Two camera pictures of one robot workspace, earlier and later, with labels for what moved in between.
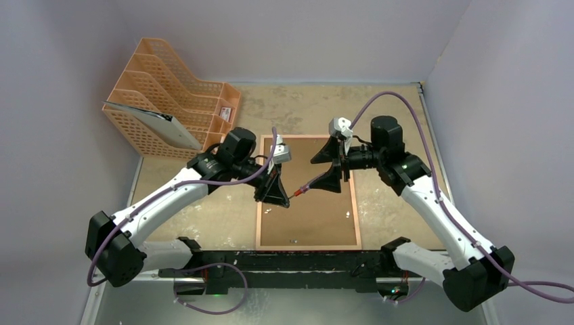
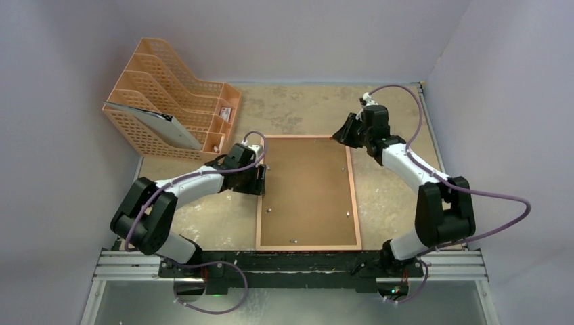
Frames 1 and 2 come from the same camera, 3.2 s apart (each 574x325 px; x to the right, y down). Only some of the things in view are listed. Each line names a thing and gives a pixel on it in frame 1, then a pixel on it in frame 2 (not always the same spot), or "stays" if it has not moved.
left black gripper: [272, 181] → [256, 187]
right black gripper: [340, 162] → [352, 130]
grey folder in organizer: [164, 124] stays
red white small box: [225, 113] stays
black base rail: [331, 269] stays
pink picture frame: [315, 219] stays
